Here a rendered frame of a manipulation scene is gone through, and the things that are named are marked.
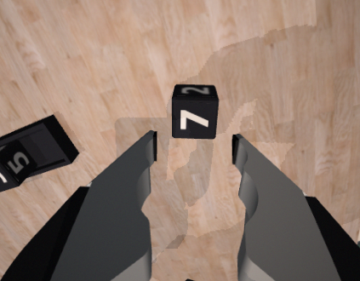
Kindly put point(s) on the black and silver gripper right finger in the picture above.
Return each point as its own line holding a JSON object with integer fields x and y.
{"x": 289, "y": 236}

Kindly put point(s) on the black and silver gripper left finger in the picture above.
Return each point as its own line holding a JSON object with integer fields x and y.
{"x": 100, "y": 232}

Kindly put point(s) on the black cube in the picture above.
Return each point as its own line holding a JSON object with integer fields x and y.
{"x": 194, "y": 111}
{"x": 15, "y": 165}

